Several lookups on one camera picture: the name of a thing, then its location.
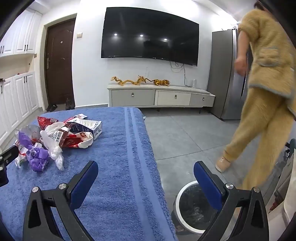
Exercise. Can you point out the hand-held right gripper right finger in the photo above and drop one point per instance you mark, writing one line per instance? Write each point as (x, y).
(208, 183)

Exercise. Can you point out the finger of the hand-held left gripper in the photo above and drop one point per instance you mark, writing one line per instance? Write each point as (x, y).
(3, 175)
(10, 153)

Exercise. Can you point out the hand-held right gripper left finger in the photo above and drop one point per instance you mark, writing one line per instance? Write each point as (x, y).
(84, 183)

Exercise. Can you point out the white trash bin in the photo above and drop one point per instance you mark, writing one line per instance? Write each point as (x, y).
(185, 197)

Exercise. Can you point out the white plastic bag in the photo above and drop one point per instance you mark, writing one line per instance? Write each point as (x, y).
(52, 148)

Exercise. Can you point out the red and white snack packet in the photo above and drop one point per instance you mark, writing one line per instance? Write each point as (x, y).
(77, 140)

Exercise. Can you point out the crumpled red and white wrapper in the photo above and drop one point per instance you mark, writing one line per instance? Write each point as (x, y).
(21, 157)

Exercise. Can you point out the purple plastic bag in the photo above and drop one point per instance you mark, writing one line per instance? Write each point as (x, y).
(38, 160)

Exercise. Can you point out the clear plastic bottle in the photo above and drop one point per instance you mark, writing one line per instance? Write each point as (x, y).
(30, 131)

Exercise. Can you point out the blue towel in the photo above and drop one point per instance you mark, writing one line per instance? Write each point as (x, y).
(111, 162)

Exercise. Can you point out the red foil snack wrapper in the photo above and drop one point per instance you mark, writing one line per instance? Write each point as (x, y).
(46, 121)

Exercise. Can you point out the white base cabinet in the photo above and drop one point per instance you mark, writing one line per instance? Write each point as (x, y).
(20, 102)

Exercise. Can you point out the brown barcode wrapper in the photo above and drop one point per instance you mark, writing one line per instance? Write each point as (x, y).
(60, 136)

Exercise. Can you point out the blue and white milk carton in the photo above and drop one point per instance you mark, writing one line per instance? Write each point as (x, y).
(89, 127)

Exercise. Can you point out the pair of black shoes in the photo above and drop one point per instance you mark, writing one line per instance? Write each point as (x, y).
(52, 107)

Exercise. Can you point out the small white and red wrapper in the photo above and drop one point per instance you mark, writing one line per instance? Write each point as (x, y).
(80, 116)

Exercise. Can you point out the pair of brown boots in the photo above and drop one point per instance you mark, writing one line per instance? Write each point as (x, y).
(70, 104)

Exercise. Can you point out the dark brown door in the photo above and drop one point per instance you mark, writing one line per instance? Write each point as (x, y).
(60, 69)

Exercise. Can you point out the white and grey television stand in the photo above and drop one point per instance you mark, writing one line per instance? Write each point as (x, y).
(161, 96)

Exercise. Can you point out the small clear bottle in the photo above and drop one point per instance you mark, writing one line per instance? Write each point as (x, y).
(194, 83)

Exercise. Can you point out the silver refrigerator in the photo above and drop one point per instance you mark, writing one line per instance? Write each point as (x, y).
(225, 76)

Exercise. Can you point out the golden dragon figurine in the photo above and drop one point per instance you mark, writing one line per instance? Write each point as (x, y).
(123, 81)
(143, 80)

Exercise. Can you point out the golden tiger figurine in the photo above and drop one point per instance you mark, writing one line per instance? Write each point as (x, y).
(161, 82)

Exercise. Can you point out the white wall cabinet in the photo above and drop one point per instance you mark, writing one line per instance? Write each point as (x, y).
(20, 32)

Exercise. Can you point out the white light switch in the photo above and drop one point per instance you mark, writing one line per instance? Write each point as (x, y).
(79, 35)

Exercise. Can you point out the black wall television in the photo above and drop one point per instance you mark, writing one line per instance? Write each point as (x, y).
(150, 34)

